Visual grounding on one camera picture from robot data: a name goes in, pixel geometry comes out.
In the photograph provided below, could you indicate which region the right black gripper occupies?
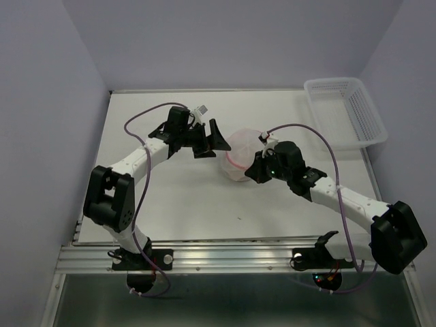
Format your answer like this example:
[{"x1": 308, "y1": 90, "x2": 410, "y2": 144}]
[{"x1": 243, "y1": 148, "x2": 291, "y2": 183}]

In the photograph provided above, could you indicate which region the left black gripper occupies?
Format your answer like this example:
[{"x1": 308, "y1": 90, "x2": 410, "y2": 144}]
[{"x1": 179, "y1": 119, "x2": 230, "y2": 159}]

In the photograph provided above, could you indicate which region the white plastic basket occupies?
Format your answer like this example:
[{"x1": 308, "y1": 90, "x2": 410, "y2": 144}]
[{"x1": 304, "y1": 77, "x2": 388, "y2": 150}]

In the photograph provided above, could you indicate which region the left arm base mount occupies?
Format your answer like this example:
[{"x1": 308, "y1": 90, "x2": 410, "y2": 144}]
[{"x1": 107, "y1": 248, "x2": 174, "y2": 271}]

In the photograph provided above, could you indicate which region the white mesh laundry bag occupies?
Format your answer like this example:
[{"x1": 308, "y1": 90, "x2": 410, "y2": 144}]
[{"x1": 220, "y1": 128, "x2": 264, "y2": 182}]

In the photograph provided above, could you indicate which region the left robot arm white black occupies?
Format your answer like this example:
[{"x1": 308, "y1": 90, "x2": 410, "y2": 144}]
[{"x1": 83, "y1": 102, "x2": 231, "y2": 268}]

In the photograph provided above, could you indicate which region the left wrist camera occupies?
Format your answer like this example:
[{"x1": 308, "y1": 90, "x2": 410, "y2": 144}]
[{"x1": 191, "y1": 105, "x2": 208, "y2": 121}]

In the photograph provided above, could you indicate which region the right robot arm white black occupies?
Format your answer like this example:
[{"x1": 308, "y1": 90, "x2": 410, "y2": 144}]
[{"x1": 245, "y1": 141, "x2": 428, "y2": 275}]

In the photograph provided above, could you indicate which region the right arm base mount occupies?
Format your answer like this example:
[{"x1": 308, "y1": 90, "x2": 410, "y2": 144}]
[{"x1": 290, "y1": 231, "x2": 353, "y2": 271}]

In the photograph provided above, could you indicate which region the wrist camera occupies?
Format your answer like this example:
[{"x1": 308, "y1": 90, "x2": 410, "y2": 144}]
[
  {"x1": 259, "y1": 131, "x2": 279, "y2": 157},
  {"x1": 191, "y1": 105, "x2": 208, "y2": 121}
]

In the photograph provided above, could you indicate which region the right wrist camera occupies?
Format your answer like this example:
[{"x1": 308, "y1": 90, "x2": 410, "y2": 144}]
[{"x1": 259, "y1": 131, "x2": 279, "y2": 157}]

